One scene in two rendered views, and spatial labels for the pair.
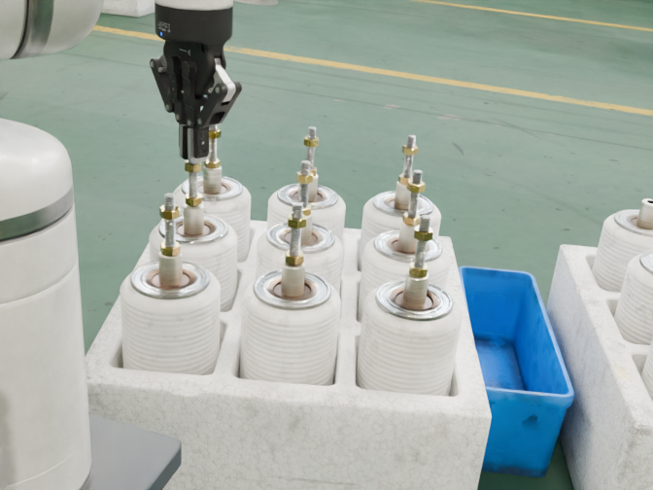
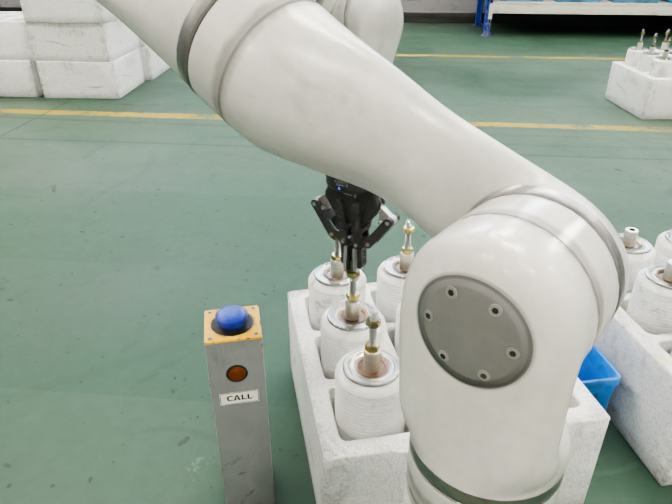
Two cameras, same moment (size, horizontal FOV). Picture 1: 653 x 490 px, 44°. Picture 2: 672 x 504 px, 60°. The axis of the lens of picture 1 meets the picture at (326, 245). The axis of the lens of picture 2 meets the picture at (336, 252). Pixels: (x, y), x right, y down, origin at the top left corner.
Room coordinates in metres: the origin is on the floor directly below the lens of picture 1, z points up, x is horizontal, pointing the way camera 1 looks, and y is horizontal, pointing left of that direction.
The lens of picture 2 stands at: (0.11, 0.31, 0.75)
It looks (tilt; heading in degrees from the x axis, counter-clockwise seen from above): 29 degrees down; 349
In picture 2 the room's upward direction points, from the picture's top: straight up
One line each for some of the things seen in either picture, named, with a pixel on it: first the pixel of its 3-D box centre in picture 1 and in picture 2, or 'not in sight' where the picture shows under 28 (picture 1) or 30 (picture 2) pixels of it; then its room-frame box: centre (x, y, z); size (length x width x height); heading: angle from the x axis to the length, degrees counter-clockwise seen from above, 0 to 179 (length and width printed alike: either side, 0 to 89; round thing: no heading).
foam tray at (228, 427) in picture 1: (292, 360); (421, 388); (0.79, 0.03, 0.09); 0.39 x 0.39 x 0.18; 0
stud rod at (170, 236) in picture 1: (170, 231); (372, 335); (0.68, 0.15, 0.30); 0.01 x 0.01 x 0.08
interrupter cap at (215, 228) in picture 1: (193, 229); (352, 315); (0.79, 0.15, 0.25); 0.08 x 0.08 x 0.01
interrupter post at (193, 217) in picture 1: (193, 219); (352, 308); (0.79, 0.15, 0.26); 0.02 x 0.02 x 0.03
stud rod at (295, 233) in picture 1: (294, 240); not in sight; (0.68, 0.03, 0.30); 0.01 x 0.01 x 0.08
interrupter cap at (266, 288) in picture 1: (292, 290); not in sight; (0.68, 0.03, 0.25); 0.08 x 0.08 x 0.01
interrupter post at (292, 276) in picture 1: (292, 278); not in sight; (0.68, 0.03, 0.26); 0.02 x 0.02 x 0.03
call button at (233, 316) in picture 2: not in sight; (232, 319); (0.72, 0.32, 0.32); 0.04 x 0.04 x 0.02
